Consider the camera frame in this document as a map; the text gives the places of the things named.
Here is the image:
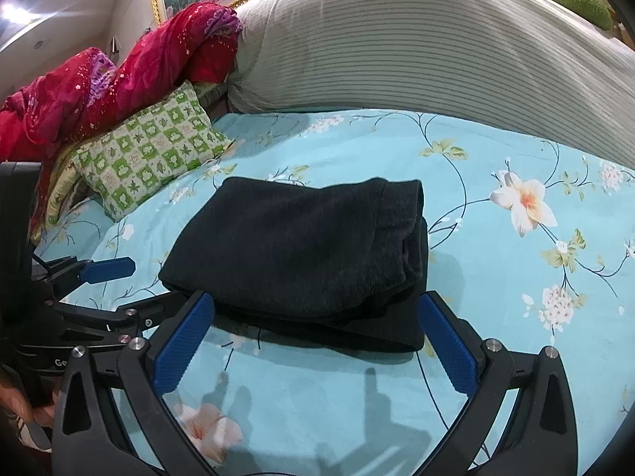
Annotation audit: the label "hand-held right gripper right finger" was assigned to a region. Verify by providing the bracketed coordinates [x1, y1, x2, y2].
[418, 290, 579, 476]

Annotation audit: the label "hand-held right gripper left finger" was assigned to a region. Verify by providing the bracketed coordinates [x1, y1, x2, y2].
[52, 292, 259, 476]

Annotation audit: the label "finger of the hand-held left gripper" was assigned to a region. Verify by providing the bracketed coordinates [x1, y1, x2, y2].
[52, 292, 192, 340]
[32, 255, 136, 303]

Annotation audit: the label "black pants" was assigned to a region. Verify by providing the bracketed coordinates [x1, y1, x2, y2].
[158, 176, 430, 354]

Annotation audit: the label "person's left hand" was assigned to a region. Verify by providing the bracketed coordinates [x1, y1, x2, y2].
[0, 363, 55, 452]

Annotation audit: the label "blue floral bed sheet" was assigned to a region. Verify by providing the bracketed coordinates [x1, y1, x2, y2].
[30, 109, 635, 476]

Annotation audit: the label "yellow green floral cloth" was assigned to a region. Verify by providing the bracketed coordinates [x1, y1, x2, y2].
[30, 148, 102, 245]

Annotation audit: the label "green checkered pillow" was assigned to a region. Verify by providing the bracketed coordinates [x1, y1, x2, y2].
[77, 79, 235, 224]

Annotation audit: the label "red floral blanket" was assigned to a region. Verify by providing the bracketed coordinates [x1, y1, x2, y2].
[0, 2, 244, 169]

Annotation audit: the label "white striped headboard cushion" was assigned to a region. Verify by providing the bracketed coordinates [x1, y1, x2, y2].
[225, 0, 635, 169]

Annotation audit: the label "green plush toy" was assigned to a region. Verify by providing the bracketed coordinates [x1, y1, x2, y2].
[531, 0, 615, 31]

